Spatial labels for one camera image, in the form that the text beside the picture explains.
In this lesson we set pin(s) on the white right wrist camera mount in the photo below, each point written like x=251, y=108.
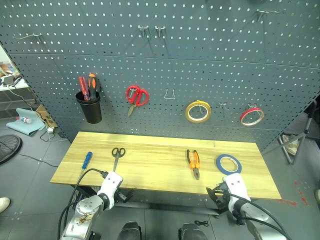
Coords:
x=236, y=186

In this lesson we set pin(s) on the long silver pegboard hook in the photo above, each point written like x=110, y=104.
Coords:
x=265, y=12
x=27, y=36

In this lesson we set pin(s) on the orange and black pliers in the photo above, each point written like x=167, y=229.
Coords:
x=193, y=162

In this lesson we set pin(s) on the orange and black screwdriver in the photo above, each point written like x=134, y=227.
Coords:
x=92, y=85

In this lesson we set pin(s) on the red tape roll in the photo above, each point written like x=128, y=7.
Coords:
x=246, y=117

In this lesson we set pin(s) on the light shoe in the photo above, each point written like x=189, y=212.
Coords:
x=317, y=196

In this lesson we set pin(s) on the white desk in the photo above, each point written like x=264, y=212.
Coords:
x=10, y=83

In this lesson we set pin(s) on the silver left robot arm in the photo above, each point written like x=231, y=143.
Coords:
x=83, y=215

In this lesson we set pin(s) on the black table frame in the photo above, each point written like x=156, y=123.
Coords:
x=162, y=207

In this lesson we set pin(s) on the yellow tape roll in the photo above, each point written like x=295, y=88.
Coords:
x=190, y=115

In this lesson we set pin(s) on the blue tape roll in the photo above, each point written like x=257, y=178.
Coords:
x=220, y=166

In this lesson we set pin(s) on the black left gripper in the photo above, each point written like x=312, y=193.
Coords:
x=120, y=196

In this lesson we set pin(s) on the black floor fan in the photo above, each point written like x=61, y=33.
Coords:
x=8, y=148

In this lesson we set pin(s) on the plastic water bottle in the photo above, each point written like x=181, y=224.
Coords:
x=24, y=120

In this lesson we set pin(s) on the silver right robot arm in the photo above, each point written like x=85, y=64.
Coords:
x=252, y=220

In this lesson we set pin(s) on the grey pegboard wall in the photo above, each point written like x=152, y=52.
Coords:
x=160, y=62

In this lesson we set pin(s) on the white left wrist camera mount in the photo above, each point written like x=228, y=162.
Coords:
x=111, y=183

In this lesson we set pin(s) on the dark rounded shape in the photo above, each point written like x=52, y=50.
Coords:
x=131, y=231
x=191, y=231

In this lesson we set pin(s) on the brown cardboard box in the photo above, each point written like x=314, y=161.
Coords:
x=46, y=116

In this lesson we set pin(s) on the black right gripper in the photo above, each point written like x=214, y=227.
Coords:
x=222, y=190

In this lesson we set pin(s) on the small silver double hook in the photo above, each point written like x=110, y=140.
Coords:
x=253, y=105
x=222, y=104

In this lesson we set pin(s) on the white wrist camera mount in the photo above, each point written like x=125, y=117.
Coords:
x=111, y=183
x=236, y=186

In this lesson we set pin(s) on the white power adapter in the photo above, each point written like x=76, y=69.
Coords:
x=50, y=130

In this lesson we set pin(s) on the grey folding stand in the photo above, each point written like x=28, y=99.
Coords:
x=298, y=135

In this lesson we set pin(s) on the black cup holder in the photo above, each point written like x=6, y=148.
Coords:
x=90, y=110

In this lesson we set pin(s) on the teal mat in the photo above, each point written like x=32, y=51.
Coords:
x=25, y=125

